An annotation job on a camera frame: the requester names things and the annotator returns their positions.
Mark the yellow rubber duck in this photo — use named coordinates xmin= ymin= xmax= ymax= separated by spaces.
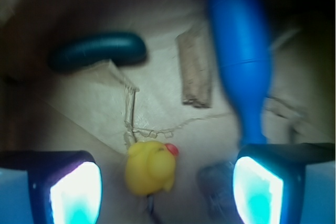
xmin=125 ymin=141 xmax=179 ymax=196

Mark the glowing gel gripper left finger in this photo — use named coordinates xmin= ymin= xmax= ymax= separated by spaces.
xmin=1 ymin=151 xmax=102 ymax=223

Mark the brown wood bark piece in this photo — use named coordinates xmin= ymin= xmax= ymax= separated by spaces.
xmin=175 ymin=24 xmax=212 ymax=108

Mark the blue plastic bowling pin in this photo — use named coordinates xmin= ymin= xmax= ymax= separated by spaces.
xmin=208 ymin=0 xmax=272 ymax=145

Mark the glowing gel gripper right finger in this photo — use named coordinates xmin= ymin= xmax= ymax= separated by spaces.
xmin=233 ymin=143 xmax=335 ymax=223

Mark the dark green curved cucumber toy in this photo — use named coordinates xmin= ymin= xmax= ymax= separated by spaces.
xmin=47 ymin=32 xmax=147 ymax=72

